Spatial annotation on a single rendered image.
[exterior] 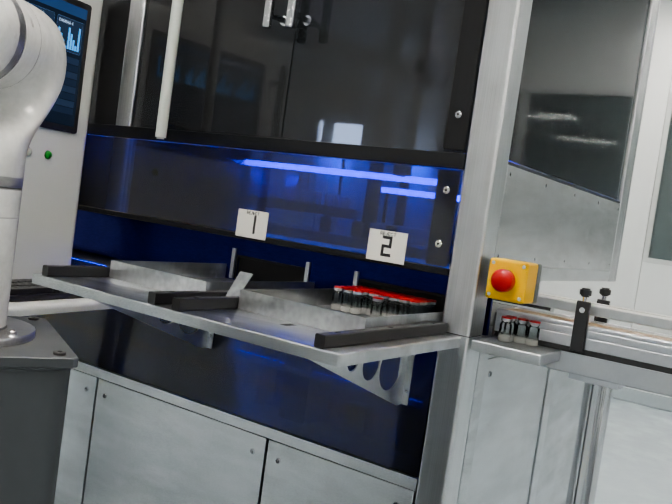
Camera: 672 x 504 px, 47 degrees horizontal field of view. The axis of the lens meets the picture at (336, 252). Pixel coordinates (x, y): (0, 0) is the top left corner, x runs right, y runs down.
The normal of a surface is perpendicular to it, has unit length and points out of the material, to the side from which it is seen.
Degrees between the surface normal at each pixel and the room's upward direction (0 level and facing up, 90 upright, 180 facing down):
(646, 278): 90
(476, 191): 90
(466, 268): 90
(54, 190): 90
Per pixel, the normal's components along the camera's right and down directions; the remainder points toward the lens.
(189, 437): -0.55, -0.04
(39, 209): 0.90, 0.15
